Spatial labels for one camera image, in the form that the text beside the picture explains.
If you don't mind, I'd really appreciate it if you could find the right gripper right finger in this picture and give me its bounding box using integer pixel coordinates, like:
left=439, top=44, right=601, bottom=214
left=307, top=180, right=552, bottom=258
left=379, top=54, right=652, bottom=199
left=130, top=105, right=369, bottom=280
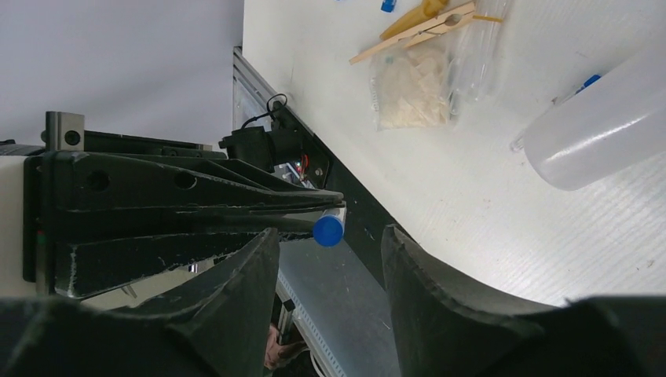
left=381, top=225, right=665, bottom=376

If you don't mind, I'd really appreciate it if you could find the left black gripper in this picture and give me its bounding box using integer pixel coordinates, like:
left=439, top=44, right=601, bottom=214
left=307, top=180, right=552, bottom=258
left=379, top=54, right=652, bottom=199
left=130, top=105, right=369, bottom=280
left=1, top=112, right=314, bottom=299

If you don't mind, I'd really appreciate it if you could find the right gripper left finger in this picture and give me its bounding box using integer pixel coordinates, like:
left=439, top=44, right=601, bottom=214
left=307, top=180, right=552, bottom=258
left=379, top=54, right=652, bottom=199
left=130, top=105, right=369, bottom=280
left=1, top=229, right=280, bottom=376

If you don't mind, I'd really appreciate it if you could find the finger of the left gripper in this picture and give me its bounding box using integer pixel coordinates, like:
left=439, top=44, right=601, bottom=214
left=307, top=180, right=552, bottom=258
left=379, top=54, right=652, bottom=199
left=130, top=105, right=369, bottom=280
left=41, top=152, right=345, bottom=227

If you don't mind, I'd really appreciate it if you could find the blue capped tube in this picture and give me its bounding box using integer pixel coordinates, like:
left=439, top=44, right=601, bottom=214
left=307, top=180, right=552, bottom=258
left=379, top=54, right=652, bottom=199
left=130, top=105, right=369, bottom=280
left=312, top=207, right=346, bottom=247
left=551, top=74, right=602, bottom=106
left=380, top=0, right=397, bottom=13

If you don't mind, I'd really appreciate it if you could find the bag of white powder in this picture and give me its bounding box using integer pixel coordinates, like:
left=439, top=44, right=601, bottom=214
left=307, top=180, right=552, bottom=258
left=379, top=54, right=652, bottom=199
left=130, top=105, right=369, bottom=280
left=370, top=37, right=452, bottom=130

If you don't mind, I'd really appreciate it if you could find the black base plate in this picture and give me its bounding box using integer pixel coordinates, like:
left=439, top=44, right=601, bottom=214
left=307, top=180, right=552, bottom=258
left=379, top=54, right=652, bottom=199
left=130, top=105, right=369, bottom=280
left=218, top=93, right=397, bottom=287

